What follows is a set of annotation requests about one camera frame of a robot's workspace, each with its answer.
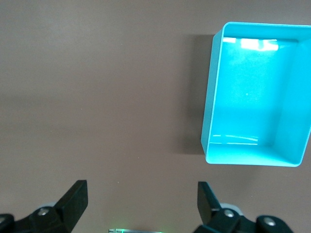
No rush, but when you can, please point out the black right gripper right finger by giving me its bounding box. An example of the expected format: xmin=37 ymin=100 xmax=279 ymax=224
xmin=194 ymin=181 xmax=296 ymax=233

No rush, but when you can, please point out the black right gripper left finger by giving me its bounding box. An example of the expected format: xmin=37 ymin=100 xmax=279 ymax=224
xmin=0 ymin=179 xmax=88 ymax=233

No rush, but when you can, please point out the turquoise plastic bin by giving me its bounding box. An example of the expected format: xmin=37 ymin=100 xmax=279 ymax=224
xmin=200 ymin=21 xmax=311 ymax=168

